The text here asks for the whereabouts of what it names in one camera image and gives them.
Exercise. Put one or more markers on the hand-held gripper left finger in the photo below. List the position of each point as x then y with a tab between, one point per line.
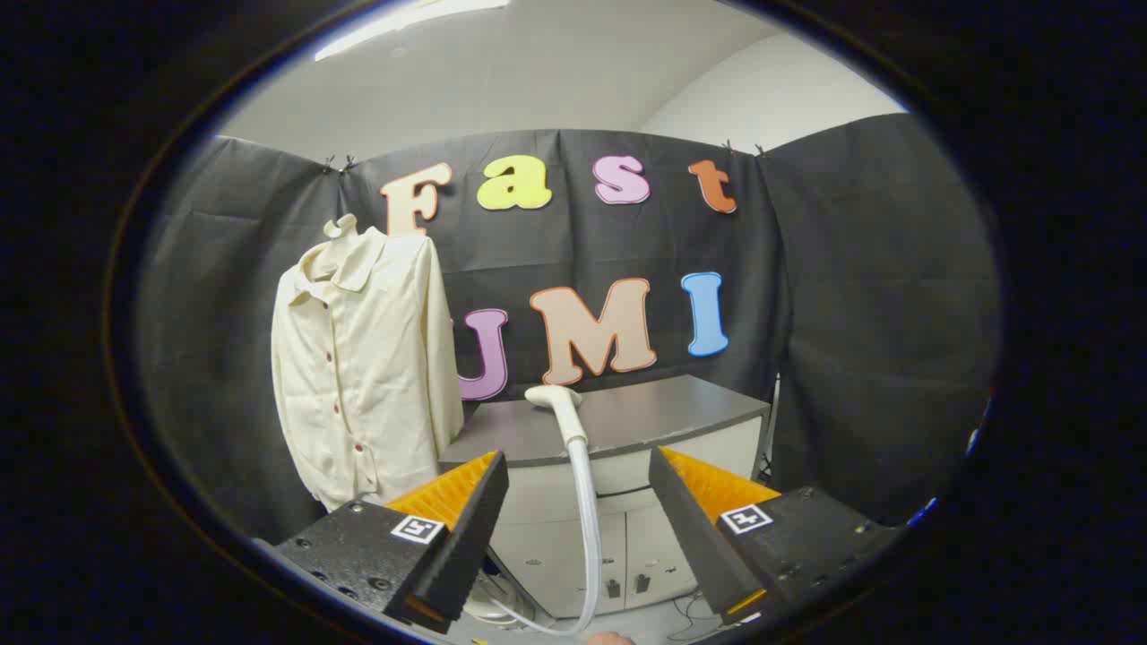
470	537

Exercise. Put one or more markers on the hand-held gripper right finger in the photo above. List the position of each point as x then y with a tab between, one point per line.
694	537

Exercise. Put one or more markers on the cream button-up shirt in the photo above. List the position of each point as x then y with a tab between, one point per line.
376	358

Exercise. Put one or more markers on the cream clothes hanger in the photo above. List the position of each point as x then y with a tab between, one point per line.
345	226

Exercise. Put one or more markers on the white cabinet with grey top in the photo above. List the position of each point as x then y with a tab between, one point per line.
663	412

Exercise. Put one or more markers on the black backdrop cloth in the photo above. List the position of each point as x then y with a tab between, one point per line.
851	313

